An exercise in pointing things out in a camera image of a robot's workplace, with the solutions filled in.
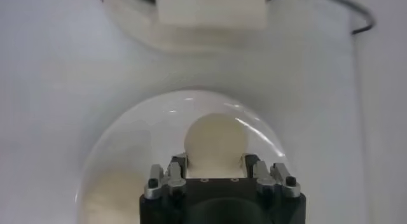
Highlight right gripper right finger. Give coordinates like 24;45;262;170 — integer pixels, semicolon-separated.
243;153;302;199

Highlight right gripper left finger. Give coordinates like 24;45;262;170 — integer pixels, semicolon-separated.
144;153;189;200

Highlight white steamed baozi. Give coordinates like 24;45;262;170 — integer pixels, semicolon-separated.
183;112;249;179

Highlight white round plate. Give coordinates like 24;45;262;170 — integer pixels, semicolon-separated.
74;90;293;224

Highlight black cooker power cord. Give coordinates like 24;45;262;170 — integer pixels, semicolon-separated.
305;0;377;35

